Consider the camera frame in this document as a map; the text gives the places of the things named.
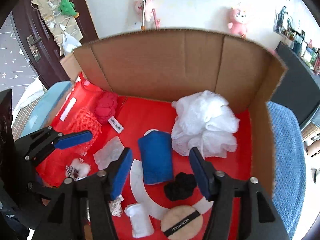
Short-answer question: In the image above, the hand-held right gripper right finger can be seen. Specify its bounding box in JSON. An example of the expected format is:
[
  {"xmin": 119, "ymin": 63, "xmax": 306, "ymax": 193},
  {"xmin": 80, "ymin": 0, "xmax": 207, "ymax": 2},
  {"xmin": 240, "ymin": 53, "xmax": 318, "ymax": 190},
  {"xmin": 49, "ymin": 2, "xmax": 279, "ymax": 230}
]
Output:
[{"xmin": 189, "ymin": 147, "xmax": 288, "ymax": 240}]

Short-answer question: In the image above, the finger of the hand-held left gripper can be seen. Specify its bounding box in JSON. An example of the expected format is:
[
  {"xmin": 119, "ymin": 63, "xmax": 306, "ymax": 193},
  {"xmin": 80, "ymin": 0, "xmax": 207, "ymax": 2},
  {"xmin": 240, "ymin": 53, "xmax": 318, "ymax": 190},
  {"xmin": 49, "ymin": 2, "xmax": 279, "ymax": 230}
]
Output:
[
  {"xmin": 14, "ymin": 127, "xmax": 93, "ymax": 166},
  {"xmin": 27, "ymin": 181, "xmax": 59, "ymax": 200}
]

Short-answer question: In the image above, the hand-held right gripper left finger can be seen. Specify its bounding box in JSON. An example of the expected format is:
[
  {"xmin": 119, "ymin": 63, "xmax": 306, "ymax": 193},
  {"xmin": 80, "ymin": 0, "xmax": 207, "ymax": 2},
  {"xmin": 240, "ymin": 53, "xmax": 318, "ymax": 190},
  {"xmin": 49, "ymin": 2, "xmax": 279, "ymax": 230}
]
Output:
[{"xmin": 31, "ymin": 147, "xmax": 133, "ymax": 240}]

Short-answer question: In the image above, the red mesh bath loofah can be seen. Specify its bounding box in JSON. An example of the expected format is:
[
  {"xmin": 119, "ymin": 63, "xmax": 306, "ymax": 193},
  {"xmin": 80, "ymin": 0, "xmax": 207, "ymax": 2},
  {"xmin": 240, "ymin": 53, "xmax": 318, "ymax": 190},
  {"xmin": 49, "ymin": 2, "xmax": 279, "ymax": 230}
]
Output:
[{"xmin": 37, "ymin": 106, "xmax": 103, "ymax": 188}]

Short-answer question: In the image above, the black scrunchie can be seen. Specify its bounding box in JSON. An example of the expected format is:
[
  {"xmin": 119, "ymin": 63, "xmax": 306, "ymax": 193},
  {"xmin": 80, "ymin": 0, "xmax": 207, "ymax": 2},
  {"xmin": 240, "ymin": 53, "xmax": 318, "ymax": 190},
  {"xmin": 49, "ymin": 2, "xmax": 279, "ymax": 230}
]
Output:
[{"xmin": 164, "ymin": 172, "xmax": 198, "ymax": 201}]

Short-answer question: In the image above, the translucent white sheet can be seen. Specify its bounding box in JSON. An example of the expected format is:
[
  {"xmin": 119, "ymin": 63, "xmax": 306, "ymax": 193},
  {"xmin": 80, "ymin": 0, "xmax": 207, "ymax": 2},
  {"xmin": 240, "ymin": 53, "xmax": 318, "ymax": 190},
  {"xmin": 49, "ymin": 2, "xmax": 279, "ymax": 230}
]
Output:
[{"xmin": 94, "ymin": 135, "xmax": 125, "ymax": 170}]

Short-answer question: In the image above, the white fluffy keychain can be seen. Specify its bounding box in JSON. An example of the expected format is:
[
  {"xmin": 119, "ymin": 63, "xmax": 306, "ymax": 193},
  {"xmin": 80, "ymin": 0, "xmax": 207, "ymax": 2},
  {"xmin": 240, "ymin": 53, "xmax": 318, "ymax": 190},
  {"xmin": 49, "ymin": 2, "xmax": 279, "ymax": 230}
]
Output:
[{"xmin": 65, "ymin": 157, "xmax": 92, "ymax": 180}]

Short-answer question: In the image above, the cream crochet scrunchie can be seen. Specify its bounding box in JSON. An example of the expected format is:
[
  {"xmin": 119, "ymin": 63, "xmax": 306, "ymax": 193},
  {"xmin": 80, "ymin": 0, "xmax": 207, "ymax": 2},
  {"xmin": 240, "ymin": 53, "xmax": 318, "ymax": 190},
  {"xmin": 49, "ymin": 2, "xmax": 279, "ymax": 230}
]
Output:
[{"xmin": 108, "ymin": 194, "xmax": 125, "ymax": 217}]

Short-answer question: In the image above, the blue cloth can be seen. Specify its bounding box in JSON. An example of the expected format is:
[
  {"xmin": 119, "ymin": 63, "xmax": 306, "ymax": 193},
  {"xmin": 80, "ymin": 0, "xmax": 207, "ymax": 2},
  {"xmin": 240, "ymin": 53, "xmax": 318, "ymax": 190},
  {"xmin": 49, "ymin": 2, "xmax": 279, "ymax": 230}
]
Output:
[{"xmin": 137, "ymin": 131, "xmax": 173, "ymax": 185}]

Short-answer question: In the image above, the red plush toy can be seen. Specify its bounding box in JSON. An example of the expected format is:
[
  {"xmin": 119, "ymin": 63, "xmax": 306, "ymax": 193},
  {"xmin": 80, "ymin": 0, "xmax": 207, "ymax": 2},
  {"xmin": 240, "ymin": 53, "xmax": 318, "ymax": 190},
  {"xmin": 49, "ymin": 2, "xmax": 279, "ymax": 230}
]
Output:
[{"xmin": 94, "ymin": 92, "xmax": 125, "ymax": 133}]

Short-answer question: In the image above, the beige powder puff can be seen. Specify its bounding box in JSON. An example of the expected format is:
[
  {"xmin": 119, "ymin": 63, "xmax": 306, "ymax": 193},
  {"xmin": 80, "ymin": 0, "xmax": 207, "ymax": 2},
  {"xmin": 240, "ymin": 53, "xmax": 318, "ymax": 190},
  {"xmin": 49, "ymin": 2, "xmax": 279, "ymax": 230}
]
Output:
[{"xmin": 160, "ymin": 205, "xmax": 204, "ymax": 239}]

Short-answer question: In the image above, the white cloth roll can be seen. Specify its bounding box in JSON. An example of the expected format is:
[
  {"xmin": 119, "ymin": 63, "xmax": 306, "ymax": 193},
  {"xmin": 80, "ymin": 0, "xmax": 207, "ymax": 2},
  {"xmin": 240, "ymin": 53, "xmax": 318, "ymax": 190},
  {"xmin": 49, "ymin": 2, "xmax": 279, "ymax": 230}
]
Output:
[{"xmin": 124, "ymin": 203, "xmax": 154, "ymax": 238}]

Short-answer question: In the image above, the white mesh bath loofah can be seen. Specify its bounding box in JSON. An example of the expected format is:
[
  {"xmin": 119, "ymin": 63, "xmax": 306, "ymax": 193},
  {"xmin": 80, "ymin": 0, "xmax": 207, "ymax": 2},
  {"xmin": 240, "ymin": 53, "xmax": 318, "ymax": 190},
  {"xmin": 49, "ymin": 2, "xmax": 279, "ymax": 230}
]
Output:
[{"xmin": 171, "ymin": 90, "xmax": 240, "ymax": 158}]

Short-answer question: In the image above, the brown cardboard box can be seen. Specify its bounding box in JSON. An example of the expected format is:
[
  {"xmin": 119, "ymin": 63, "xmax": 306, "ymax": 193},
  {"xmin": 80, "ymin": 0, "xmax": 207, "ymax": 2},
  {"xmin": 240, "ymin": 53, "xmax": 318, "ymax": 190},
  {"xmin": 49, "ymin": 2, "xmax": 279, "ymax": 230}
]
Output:
[{"xmin": 35, "ymin": 29, "xmax": 289, "ymax": 240}]

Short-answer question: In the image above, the light blue bed edge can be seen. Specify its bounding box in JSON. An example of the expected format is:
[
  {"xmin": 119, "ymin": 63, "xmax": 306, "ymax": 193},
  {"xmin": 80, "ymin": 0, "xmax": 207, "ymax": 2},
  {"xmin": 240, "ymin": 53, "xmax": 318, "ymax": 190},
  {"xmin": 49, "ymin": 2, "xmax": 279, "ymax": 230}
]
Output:
[{"xmin": 21, "ymin": 81, "xmax": 73, "ymax": 140}]

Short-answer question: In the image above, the white crumpled sheet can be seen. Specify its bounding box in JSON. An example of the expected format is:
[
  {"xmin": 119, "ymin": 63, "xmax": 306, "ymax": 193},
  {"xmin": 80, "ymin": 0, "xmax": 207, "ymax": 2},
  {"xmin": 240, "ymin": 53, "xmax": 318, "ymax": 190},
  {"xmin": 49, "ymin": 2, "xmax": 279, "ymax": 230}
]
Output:
[{"xmin": 12, "ymin": 76, "xmax": 48, "ymax": 115}]

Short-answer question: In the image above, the blue knitted blanket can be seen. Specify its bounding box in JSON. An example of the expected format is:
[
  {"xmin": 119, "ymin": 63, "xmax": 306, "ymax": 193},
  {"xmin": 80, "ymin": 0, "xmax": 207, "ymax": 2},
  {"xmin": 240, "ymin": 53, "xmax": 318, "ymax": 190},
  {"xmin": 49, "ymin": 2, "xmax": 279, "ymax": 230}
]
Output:
[{"xmin": 266, "ymin": 101, "xmax": 307, "ymax": 240}]

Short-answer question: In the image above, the white plastic bag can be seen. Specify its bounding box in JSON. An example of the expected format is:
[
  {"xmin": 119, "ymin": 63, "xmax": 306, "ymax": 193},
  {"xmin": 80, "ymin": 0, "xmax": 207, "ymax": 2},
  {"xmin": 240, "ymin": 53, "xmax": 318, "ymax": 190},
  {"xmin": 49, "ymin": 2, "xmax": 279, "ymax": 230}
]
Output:
[{"xmin": 61, "ymin": 31, "xmax": 82, "ymax": 55}]

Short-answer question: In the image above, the beige hanging door organizer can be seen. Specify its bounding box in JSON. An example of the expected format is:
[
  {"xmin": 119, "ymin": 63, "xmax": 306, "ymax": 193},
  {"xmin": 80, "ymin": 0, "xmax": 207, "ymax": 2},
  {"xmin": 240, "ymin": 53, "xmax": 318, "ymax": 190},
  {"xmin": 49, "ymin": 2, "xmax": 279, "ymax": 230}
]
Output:
[{"xmin": 30, "ymin": 0, "xmax": 84, "ymax": 55}]

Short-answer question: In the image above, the dark brown door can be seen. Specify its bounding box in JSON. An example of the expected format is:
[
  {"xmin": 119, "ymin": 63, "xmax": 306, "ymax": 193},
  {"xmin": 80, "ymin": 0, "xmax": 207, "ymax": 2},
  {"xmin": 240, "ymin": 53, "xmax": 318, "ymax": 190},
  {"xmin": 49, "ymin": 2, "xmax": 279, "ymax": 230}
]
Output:
[{"xmin": 11, "ymin": 0, "xmax": 99, "ymax": 90}]

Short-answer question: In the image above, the green plush toy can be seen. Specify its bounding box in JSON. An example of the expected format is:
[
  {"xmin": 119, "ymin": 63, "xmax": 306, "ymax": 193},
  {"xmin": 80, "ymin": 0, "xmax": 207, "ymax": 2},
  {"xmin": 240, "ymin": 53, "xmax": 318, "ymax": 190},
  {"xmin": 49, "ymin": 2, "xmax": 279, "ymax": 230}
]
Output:
[{"xmin": 58, "ymin": 0, "xmax": 80, "ymax": 18}]

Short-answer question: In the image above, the pink plastic hook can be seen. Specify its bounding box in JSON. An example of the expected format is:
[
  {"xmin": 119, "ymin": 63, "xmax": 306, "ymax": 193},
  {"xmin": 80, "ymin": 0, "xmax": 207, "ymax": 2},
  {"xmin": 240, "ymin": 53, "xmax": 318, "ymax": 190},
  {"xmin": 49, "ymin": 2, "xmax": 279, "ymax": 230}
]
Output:
[{"xmin": 151, "ymin": 8, "xmax": 162, "ymax": 29}]

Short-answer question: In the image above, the orange capped marker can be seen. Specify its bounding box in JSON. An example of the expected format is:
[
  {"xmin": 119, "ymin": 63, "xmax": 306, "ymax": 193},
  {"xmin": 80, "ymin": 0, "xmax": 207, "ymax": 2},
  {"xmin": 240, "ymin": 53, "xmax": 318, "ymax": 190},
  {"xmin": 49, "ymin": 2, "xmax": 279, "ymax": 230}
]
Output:
[{"xmin": 140, "ymin": 0, "xmax": 148, "ymax": 32}]

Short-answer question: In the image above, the pink plush toy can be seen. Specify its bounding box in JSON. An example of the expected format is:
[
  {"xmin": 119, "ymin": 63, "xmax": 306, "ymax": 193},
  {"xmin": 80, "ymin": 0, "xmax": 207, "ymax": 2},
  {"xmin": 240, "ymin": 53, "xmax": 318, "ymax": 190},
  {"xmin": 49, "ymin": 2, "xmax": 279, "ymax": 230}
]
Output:
[
  {"xmin": 227, "ymin": 6, "xmax": 250, "ymax": 38},
  {"xmin": 135, "ymin": 0, "xmax": 154, "ymax": 22}
]

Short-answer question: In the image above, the row of cosmetic bottles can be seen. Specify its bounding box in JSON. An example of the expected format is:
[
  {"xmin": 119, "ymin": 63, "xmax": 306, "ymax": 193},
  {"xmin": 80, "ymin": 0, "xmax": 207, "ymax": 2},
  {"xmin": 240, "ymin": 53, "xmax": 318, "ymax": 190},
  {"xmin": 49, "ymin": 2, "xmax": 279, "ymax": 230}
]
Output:
[{"xmin": 274, "ymin": 5, "xmax": 320, "ymax": 75}]

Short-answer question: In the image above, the metal door handle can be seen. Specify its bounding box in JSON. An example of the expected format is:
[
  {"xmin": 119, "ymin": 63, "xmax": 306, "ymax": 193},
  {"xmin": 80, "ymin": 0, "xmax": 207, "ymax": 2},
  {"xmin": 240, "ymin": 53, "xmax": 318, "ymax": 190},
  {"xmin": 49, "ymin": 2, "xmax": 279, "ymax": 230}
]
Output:
[{"xmin": 26, "ymin": 35, "xmax": 42, "ymax": 62}]

